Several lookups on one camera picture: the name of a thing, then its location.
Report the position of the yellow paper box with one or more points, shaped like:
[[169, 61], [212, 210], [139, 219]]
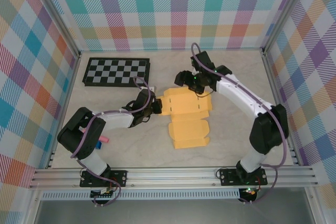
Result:
[[189, 129]]

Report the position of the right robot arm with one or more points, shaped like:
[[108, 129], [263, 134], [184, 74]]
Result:
[[236, 90]]

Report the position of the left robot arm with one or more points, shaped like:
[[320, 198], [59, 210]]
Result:
[[118, 119]]

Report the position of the pink block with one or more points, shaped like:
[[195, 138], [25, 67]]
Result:
[[104, 139]]

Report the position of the black grey checkerboard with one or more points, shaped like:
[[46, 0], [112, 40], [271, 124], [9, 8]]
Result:
[[115, 73]]

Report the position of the blue block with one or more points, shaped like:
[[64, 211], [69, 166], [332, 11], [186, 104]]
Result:
[[99, 145]]

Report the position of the left controller board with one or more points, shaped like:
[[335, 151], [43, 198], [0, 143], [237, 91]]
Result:
[[103, 195]]

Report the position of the controller board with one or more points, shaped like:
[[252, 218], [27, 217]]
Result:
[[249, 192], [103, 195]]

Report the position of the grey metal lower panel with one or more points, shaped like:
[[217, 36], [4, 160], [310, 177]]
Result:
[[170, 213]]

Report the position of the right controller board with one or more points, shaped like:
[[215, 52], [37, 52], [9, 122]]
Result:
[[249, 192]]

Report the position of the aluminium side rail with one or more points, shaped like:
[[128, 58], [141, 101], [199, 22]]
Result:
[[68, 93], [271, 77]]

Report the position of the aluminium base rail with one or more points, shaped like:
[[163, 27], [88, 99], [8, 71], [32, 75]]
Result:
[[170, 176]]

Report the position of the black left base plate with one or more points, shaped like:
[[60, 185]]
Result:
[[118, 178]]

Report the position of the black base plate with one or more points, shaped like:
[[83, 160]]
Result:
[[118, 178], [228, 176]]

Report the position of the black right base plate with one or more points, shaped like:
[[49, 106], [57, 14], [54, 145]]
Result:
[[228, 176]]

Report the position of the aluminium frame post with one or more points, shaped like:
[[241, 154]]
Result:
[[58, 11], [283, 11]]

